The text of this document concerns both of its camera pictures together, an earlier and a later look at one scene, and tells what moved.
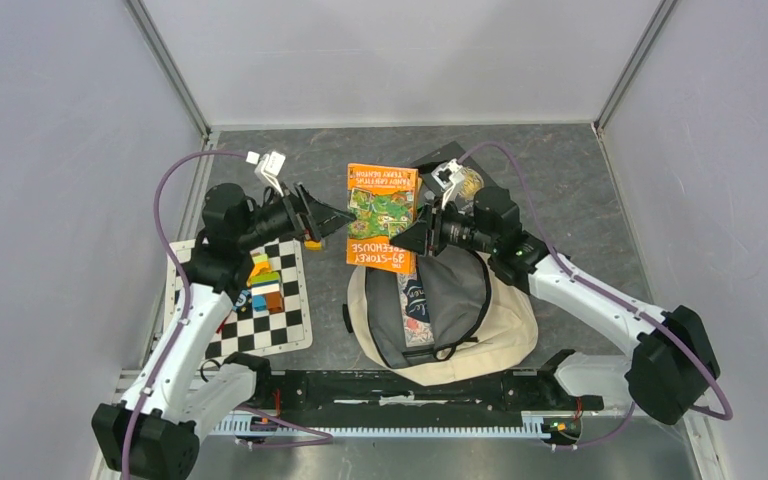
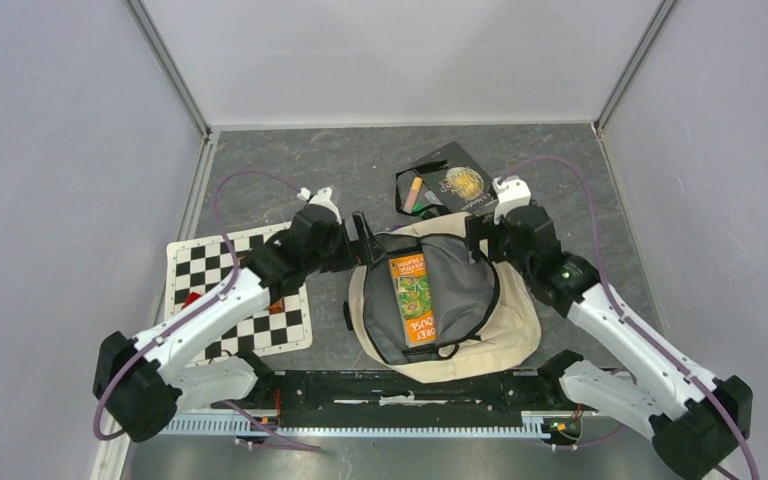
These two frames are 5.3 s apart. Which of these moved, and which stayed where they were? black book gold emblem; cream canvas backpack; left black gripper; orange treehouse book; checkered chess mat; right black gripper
Moved: right black gripper; left black gripper; orange treehouse book
Stayed: black book gold emblem; checkered chess mat; cream canvas backpack
